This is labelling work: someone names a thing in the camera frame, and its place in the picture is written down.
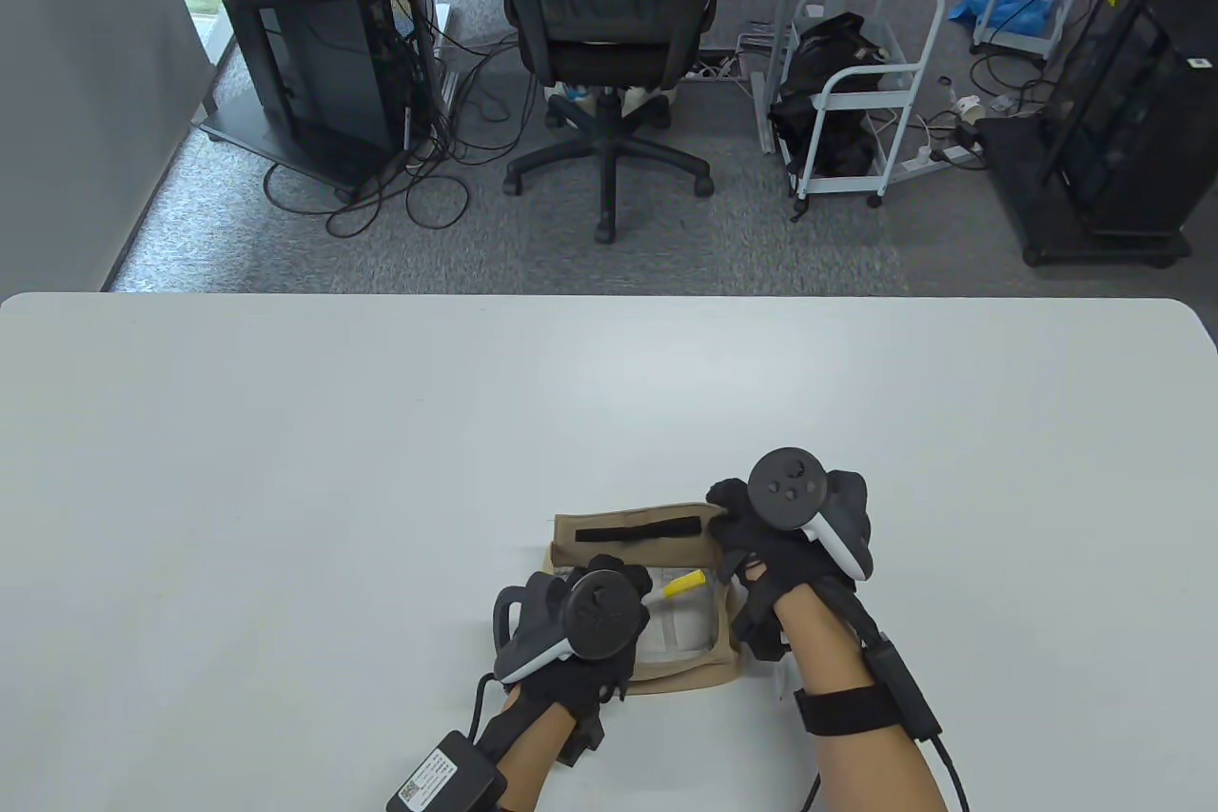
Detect person's right hand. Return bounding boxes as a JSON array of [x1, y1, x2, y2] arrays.
[[706, 477, 857, 663]]

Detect person's left hand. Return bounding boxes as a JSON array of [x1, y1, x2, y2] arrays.
[[495, 555, 658, 727]]

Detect yellow capped twist pen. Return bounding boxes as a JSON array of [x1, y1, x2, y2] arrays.
[[639, 569, 710, 605]]

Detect beige fabric pen pouch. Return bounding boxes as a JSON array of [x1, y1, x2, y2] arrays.
[[542, 500, 748, 697]]

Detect person's right forearm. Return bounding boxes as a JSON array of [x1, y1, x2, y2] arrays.
[[771, 588, 953, 812]]

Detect person's left forearm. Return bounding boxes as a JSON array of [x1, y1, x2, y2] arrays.
[[481, 688, 581, 812]]

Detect dark grey left hand controller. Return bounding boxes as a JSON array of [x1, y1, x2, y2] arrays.
[[490, 569, 653, 684]]

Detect dark grey hand controller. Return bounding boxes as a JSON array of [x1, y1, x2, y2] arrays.
[[749, 447, 874, 580], [490, 569, 653, 684]]

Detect dark grey right hand controller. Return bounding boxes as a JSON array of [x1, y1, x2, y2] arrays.
[[749, 447, 874, 580]]

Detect black labelled sensor box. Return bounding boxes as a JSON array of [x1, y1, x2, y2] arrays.
[[385, 731, 508, 812], [861, 636, 943, 742]]

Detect white power strip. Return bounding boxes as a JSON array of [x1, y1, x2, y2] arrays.
[[894, 141, 986, 180], [690, 55, 757, 85]]

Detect black wheeled platform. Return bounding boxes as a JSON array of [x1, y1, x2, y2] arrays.
[[980, 117, 1195, 268]]

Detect white metal trolley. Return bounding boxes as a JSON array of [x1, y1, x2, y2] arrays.
[[788, 0, 948, 223]]

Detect black backpack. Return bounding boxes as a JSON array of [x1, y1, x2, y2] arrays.
[[767, 12, 891, 180]]

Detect black equipment case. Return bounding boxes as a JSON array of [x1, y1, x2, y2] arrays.
[[1042, 0, 1218, 237]]

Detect blue plastic bag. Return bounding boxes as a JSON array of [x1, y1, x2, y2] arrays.
[[947, 0, 1059, 37]]

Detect black computer tower cart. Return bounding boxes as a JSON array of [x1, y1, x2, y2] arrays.
[[195, 0, 448, 204]]

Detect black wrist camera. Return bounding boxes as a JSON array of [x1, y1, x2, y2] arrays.
[[557, 707, 610, 767]]

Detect black wrist strap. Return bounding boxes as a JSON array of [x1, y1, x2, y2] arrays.
[[793, 681, 900, 737]]

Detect black floor cables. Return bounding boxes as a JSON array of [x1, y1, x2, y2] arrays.
[[262, 31, 534, 240]]

